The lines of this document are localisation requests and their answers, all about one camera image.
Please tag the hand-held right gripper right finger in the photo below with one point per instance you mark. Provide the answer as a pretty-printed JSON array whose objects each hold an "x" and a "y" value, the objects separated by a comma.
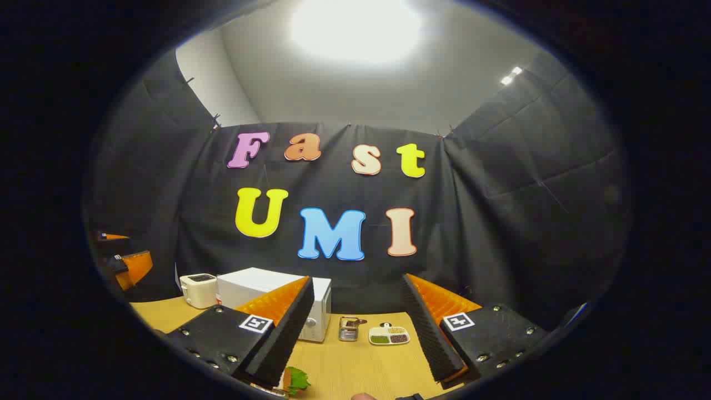
[{"x": 427, "y": 333}]

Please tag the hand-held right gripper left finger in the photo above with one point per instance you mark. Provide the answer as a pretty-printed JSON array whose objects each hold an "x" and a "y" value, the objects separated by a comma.
[{"x": 283, "y": 333}]

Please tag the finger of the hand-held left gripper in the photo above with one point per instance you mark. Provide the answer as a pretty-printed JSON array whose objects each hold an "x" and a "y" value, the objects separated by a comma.
[
  {"x": 138, "y": 268},
  {"x": 114, "y": 238}
]

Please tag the lettuce sandwich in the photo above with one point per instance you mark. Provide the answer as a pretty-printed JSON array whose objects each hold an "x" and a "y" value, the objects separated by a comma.
[{"x": 298, "y": 380}]

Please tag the white microwave oven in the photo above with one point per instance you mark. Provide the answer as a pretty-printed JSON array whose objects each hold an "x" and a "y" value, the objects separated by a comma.
[{"x": 250, "y": 283}]

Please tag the white divided dish with beans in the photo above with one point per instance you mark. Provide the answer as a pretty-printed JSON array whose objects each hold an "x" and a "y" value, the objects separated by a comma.
[{"x": 389, "y": 336}]

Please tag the white plate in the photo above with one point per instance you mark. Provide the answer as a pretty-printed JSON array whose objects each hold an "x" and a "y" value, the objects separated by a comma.
[{"x": 269, "y": 391}]

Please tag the white toaster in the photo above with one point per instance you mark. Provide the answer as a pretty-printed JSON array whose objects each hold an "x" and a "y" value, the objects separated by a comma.
[{"x": 197, "y": 289}]

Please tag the brown spoon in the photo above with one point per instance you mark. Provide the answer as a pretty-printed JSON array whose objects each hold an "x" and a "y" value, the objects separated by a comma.
[{"x": 358, "y": 321}]

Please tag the small ceiling spotlight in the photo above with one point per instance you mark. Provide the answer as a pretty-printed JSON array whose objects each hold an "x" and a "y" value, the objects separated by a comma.
[{"x": 511, "y": 76}]

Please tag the ceiling light panel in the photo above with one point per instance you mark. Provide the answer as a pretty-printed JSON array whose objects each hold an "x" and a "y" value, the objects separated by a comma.
[{"x": 355, "y": 28}]

